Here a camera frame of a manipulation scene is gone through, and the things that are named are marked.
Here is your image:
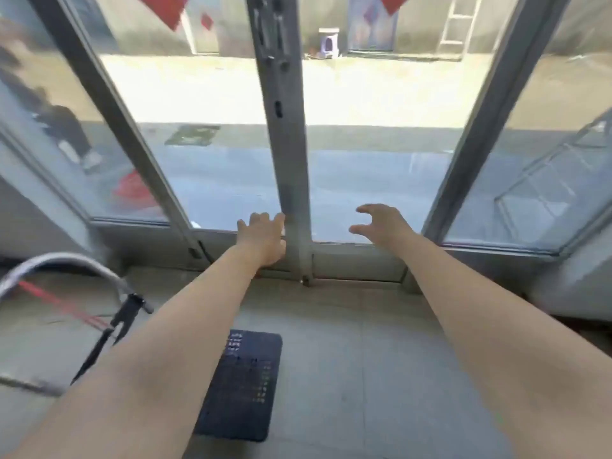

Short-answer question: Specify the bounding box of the large red paper decoration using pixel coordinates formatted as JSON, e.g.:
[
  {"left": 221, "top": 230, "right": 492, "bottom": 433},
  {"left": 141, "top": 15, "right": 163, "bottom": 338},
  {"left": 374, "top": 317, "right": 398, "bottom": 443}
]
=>
[{"left": 133, "top": 0, "right": 190, "bottom": 32}]

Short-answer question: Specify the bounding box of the metal ladder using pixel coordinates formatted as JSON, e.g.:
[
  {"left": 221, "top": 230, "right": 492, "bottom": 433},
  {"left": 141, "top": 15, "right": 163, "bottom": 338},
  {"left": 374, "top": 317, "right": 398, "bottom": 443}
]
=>
[{"left": 438, "top": 0, "right": 482, "bottom": 61}]

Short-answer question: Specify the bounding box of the person's right forearm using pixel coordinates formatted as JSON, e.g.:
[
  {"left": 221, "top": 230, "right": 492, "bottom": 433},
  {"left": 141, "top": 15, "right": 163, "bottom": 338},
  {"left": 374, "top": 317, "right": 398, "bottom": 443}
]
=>
[{"left": 376, "top": 232, "right": 612, "bottom": 459}]

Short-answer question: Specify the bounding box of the black perforated floor mat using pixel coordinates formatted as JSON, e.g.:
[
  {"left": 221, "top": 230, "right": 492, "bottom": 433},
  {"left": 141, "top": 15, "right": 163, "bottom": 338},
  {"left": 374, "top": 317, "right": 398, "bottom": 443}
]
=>
[{"left": 193, "top": 330, "right": 283, "bottom": 443}]

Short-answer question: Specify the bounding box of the grey-framed side glass panel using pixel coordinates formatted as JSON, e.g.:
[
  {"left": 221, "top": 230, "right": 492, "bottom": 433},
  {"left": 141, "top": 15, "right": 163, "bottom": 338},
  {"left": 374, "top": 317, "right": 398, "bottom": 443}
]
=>
[
  {"left": 441, "top": 0, "right": 612, "bottom": 258},
  {"left": 0, "top": 0, "right": 193, "bottom": 231}
]

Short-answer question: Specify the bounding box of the grey metal bar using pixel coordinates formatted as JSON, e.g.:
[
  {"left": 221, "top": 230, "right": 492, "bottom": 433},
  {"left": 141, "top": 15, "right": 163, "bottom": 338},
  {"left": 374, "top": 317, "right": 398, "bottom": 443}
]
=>
[{"left": 0, "top": 375, "right": 66, "bottom": 397}]

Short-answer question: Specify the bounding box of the black lever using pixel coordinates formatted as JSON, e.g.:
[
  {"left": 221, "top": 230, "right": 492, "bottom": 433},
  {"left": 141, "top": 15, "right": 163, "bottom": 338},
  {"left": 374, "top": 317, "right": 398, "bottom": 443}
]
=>
[{"left": 70, "top": 293, "right": 146, "bottom": 386}]

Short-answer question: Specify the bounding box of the person's left forearm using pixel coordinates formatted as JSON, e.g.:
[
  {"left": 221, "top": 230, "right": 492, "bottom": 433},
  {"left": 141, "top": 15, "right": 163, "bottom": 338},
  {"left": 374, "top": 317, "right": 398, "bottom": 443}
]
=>
[{"left": 9, "top": 247, "right": 271, "bottom": 459}]

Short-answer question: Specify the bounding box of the purple plastic stool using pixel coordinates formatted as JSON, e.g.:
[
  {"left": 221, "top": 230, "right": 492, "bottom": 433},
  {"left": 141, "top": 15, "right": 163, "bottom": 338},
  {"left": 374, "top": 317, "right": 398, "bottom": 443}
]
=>
[{"left": 317, "top": 27, "right": 341, "bottom": 59}]

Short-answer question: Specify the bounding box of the person's right hand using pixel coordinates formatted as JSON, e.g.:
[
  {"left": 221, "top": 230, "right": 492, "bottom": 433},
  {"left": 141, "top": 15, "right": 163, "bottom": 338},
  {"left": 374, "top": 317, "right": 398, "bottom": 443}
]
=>
[{"left": 348, "top": 204, "right": 418, "bottom": 247}]

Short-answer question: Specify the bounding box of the black door lock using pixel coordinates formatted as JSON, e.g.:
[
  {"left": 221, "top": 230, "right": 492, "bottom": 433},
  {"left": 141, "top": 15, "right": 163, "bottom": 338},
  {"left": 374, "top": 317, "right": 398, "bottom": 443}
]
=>
[{"left": 252, "top": 0, "right": 291, "bottom": 76}]

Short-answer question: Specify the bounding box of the red floor sticker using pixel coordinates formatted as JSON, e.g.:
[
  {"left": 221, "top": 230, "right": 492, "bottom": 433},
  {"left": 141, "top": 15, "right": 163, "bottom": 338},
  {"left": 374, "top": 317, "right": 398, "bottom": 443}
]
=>
[{"left": 111, "top": 169, "right": 159, "bottom": 212}]

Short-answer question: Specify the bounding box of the person's left hand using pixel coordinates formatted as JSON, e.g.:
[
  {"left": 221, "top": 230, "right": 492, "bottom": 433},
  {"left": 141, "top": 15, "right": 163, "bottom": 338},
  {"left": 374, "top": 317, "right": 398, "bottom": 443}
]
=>
[{"left": 236, "top": 211, "right": 288, "bottom": 271}]

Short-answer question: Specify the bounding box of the grey-framed glass door with lock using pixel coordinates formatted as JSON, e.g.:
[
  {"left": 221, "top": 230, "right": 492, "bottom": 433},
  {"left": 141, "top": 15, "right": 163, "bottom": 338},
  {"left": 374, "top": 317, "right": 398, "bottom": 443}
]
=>
[{"left": 29, "top": 0, "right": 315, "bottom": 287}]

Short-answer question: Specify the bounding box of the red strap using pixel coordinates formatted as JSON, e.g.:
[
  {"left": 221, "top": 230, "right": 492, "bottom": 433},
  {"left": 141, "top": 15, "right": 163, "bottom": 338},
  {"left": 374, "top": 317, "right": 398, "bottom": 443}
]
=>
[{"left": 17, "top": 281, "right": 113, "bottom": 331}]

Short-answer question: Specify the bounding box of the dark drain cover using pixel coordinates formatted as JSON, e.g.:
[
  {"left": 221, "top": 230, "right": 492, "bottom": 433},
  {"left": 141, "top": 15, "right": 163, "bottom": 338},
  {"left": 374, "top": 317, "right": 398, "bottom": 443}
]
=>
[{"left": 164, "top": 124, "right": 222, "bottom": 148}]

